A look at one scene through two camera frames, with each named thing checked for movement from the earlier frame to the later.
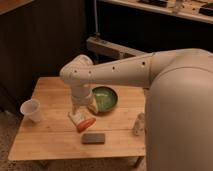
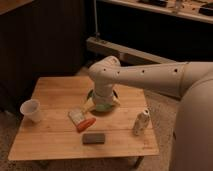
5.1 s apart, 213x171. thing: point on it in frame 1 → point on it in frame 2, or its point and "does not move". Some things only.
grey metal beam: x=99 y=45 does not move
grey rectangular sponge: x=93 y=138 does not move
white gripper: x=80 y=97 → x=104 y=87
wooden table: x=112 y=126 does not move
